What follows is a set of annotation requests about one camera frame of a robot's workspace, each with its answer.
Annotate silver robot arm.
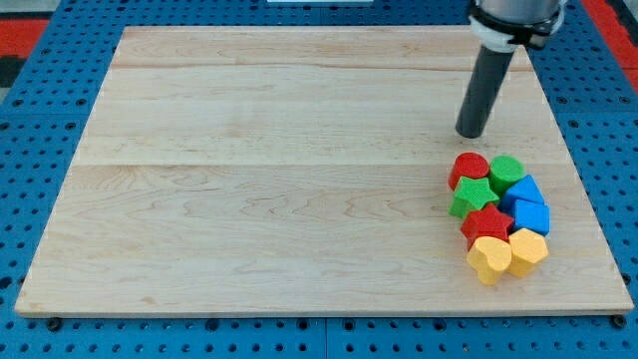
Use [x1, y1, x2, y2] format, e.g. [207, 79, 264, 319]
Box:
[468, 0, 567, 53]

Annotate yellow hexagon block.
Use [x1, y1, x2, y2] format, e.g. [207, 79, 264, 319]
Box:
[507, 228, 549, 278]

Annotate light wooden board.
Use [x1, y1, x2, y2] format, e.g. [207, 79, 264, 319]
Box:
[15, 26, 633, 318]

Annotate green star block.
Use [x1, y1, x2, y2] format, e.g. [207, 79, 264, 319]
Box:
[449, 177, 499, 219]

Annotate red cylinder block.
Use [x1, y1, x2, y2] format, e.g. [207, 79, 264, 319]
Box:
[448, 152, 490, 190]

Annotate red star block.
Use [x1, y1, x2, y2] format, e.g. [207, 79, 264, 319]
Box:
[461, 203, 514, 250]

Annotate green cylinder block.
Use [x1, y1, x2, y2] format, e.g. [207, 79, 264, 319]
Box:
[488, 156, 525, 196]

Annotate yellow heart block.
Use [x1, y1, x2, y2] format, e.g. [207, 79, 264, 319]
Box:
[467, 236, 512, 285]

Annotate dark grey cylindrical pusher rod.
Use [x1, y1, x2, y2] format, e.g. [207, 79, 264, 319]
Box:
[456, 46, 513, 139]

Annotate blue triangle block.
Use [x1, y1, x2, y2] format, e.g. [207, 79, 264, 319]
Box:
[498, 175, 545, 211]

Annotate blue cube block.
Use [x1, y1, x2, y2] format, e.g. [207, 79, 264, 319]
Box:
[511, 199, 550, 235]

